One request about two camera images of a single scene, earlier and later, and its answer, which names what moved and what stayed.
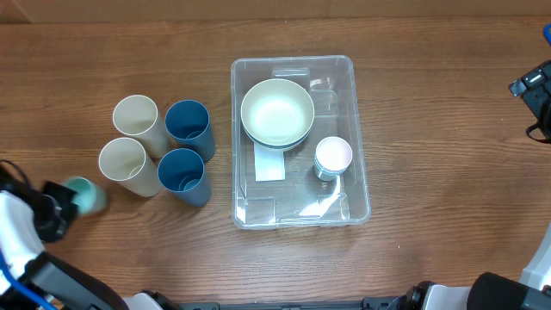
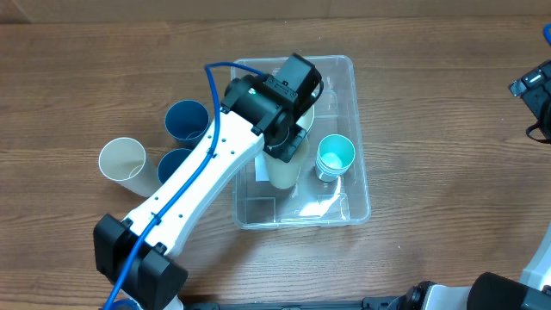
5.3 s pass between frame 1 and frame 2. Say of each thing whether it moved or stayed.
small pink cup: stayed
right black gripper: stayed
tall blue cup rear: stayed
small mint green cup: moved
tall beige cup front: stayed
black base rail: stayed
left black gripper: moved
